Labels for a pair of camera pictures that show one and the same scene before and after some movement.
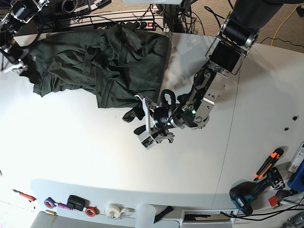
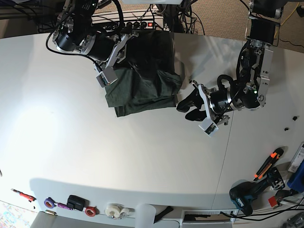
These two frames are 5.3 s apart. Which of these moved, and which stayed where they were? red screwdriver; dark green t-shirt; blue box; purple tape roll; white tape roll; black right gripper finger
Moved: black right gripper finger; dark green t-shirt
Stayed: red screwdriver; purple tape roll; white tape roll; blue box
